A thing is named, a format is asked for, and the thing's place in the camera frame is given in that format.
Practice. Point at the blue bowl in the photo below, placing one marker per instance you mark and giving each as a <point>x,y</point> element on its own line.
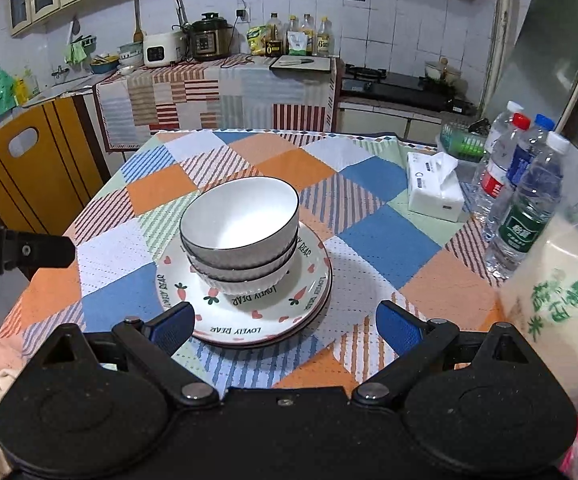
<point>104,66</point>

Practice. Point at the cream vertical pipe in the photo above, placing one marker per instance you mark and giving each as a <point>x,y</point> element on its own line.
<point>500,20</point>

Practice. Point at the white pink rabbit plate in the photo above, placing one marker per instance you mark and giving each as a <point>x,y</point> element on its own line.
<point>249,321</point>

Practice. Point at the green plastic basket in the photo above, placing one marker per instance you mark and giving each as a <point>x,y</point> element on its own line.
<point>461,145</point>

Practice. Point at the clear rice bag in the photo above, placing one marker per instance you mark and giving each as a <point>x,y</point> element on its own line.
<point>559,310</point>

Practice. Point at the green hanging cloth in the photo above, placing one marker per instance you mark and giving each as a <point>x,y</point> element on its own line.
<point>76,52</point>

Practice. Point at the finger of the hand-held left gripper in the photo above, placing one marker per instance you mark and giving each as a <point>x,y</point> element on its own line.
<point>44,251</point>

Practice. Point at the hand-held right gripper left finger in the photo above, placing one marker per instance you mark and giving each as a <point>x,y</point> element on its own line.
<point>171,327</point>

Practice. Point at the white ribbed bowl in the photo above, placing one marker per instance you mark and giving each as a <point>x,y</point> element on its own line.
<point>249,287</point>
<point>239,220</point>
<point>251,270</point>

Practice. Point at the yellow green food packet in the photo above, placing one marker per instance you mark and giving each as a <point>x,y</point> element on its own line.
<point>256,42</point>

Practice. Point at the white cooking pot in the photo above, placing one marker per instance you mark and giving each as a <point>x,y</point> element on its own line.
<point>441,72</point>

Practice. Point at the white tissue pack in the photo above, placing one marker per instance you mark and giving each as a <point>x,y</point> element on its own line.
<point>429,195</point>

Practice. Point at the metal faucet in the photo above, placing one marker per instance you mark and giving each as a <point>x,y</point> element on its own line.
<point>60,72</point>

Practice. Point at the stack of white bowls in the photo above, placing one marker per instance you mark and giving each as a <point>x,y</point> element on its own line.
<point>131,55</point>

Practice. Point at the wooden spatula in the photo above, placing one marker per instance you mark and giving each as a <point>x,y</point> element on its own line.
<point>138,30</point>

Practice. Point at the patchwork tablecloth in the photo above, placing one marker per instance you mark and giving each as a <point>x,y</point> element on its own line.
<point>369,240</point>

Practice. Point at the blue label water bottle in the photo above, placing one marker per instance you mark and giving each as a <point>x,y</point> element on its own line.
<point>519,165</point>

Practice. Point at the yellow wooden chair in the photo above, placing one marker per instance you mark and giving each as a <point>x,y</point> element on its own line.
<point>44,175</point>

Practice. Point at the green label water bottle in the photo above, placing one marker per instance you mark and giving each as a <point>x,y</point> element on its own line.
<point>519,230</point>

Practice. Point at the dark label oil bottle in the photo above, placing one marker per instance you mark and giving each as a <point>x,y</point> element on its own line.
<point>274,40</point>

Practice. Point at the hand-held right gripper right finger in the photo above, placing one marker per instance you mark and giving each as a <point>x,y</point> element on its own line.
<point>399,327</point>

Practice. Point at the green plastic bag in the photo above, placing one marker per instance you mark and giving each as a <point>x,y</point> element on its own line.
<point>1,90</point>

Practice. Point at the black gas stove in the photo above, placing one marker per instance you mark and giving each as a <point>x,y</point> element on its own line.
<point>394,89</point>

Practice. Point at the white rice cooker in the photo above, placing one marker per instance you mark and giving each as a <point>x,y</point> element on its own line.
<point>161,52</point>

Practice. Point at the red label water bottle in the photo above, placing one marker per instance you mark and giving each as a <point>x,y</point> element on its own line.
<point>494,185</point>

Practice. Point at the kitchen knife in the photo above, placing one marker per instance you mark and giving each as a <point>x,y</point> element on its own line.
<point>296,61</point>

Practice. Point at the dark cutting board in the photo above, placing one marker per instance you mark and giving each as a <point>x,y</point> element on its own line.
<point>314,66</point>

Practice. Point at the yellow cooking oil bottle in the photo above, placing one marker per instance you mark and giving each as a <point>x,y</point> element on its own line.
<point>324,40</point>
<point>294,40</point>
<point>308,35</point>

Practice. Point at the wall power outlet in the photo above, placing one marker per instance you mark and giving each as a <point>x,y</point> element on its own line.
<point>242,14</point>

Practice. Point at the stainless steel panel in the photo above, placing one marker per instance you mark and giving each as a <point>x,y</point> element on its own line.
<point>544,60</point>

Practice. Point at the dark electric pressure cooker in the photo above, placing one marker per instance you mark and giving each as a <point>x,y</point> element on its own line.
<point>209,40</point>

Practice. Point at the striped patchwork counter cloth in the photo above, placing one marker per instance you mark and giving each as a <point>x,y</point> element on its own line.
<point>219,100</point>

